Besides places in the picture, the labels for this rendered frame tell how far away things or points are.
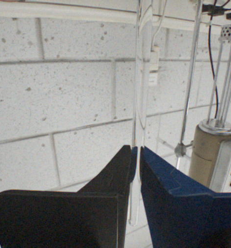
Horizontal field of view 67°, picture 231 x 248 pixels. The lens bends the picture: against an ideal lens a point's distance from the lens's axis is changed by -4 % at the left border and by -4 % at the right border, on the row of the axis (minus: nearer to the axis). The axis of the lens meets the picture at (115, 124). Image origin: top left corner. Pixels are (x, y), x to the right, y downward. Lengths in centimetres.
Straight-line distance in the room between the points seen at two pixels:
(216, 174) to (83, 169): 45
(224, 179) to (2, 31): 67
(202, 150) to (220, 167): 6
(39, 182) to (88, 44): 49
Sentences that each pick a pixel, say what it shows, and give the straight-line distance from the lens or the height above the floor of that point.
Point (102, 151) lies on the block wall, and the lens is 70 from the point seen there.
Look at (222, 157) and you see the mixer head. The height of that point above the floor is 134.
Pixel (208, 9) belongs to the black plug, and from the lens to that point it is 76.
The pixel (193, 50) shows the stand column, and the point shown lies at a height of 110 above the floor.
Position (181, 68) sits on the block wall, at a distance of 82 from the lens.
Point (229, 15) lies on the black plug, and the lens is 92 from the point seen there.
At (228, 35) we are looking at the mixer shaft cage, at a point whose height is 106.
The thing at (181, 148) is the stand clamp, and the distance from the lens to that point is 63.
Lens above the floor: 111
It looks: 22 degrees up
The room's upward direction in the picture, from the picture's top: 180 degrees counter-clockwise
